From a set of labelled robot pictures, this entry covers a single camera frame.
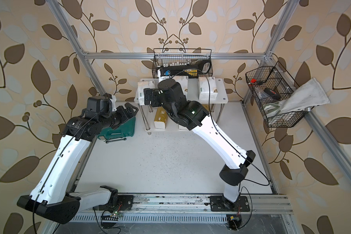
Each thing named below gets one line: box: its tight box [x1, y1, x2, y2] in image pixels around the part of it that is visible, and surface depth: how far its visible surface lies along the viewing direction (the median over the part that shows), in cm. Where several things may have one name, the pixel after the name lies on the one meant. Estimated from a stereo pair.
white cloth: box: [262, 77, 331, 118], surface depth 62 cm
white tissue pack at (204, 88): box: [197, 76, 218, 100], surface depth 74 cm
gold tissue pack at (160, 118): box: [154, 106, 169, 130], surface depth 95 cm
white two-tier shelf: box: [134, 78, 229, 136], surface depth 53 cm
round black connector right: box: [228, 216, 242, 231], surface depth 72 cm
